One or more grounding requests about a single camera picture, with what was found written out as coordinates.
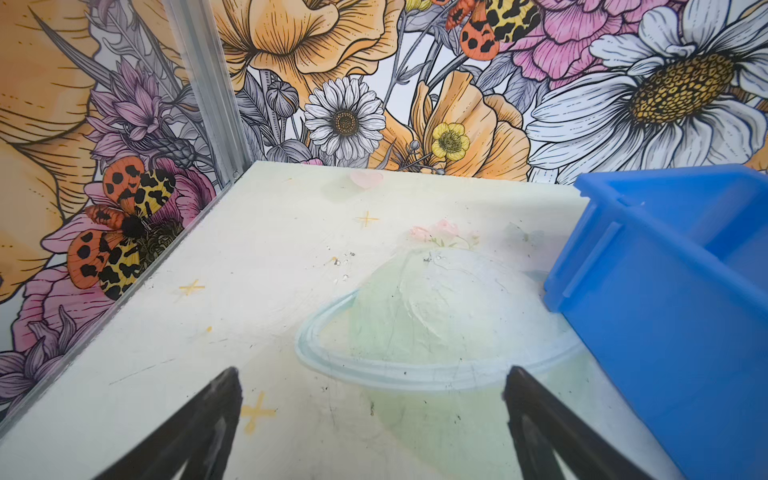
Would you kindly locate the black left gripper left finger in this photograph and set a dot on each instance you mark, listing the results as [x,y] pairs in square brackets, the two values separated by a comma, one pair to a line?
[194,443]

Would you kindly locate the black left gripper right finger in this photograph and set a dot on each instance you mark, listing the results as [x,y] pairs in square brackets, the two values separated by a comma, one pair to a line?
[546,433]

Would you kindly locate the blue plastic bin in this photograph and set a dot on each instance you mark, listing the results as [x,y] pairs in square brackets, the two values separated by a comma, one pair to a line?
[664,279]

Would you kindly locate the aluminium corner post left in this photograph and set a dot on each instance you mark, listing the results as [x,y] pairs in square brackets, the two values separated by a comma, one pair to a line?
[200,47]

